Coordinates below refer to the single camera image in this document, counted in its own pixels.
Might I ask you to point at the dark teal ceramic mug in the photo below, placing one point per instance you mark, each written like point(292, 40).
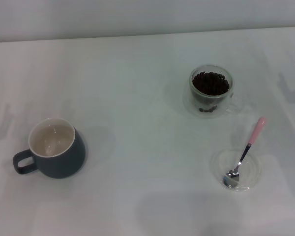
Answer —
point(64, 162)

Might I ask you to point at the coffee bean pile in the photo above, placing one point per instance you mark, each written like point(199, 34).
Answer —
point(210, 83)

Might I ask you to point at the clear glass saucer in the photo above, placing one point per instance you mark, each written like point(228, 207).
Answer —
point(250, 169)

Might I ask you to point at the clear double-wall glass cup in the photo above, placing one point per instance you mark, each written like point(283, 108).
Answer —
point(194, 103)

